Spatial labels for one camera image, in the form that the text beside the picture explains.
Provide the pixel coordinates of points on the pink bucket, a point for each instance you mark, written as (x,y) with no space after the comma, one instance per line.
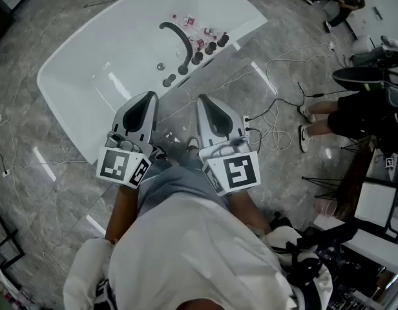
(325,206)

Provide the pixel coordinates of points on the white bathtub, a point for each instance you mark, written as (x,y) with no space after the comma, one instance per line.
(115,44)

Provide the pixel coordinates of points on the black faucet knob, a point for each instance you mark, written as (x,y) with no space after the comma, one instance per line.
(169,80)
(197,57)
(212,47)

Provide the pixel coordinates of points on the brown wooden table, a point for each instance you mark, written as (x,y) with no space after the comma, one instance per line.
(357,182)

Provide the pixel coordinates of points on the black and white bag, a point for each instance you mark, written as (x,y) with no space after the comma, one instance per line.
(299,254)

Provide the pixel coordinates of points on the black curved faucet spout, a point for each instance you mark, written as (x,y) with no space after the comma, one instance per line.
(183,37)

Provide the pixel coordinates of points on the black metal frame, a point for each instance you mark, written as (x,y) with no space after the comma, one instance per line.
(6,244)

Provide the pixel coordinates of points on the person's right forearm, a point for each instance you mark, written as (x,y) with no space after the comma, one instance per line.
(247,212)

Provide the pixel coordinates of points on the person's left shoe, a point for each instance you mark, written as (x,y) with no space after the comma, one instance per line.
(159,153)

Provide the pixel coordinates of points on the person's white shirt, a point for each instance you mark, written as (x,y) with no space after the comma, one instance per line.
(192,257)

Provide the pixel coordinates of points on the person's shoe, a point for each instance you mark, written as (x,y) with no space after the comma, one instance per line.
(192,142)
(159,153)

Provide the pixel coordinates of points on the person's grey shorts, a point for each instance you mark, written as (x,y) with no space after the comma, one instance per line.
(176,179)

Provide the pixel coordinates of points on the white wall plug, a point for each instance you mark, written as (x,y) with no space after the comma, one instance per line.
(5,173)

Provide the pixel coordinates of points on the white box with black frame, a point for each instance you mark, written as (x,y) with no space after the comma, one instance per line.
(376,202)

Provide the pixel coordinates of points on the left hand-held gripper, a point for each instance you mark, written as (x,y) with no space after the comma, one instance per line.
(134,134)

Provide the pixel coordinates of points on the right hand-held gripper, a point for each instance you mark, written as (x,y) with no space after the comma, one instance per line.
(218,134)

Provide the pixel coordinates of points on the person's right shoe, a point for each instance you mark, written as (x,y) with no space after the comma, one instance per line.
(192,142)

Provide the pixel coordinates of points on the black office chair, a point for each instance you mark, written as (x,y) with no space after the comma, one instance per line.
(363,76)

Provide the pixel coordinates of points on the group of small red-label bottles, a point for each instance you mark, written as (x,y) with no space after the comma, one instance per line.
(200,40)

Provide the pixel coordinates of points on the person's left forearm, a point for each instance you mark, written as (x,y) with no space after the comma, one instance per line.
(121,212)

